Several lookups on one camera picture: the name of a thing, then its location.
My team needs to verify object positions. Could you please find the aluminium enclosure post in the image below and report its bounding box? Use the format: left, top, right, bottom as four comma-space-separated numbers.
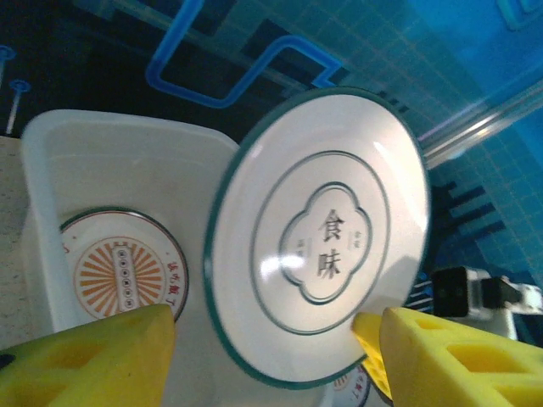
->
419, 82, 543, 164

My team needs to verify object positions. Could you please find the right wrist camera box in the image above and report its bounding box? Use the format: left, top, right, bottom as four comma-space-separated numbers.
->
430, 265, 495, 318

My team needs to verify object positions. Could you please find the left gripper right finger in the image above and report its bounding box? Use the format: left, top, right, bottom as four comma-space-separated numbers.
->
352, 306, 543, 407

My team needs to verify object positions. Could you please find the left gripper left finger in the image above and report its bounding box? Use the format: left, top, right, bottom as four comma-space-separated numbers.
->
0, 303, 176, 407

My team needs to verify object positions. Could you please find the orange sunburst plate teal rim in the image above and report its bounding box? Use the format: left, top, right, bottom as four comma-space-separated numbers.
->
202, 86, 432, 389
326, 364, 394, 407
59, 206, 190, 321

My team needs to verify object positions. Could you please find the white plastic bin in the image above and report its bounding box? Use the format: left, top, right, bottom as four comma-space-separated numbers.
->
20, 109, 340, 407

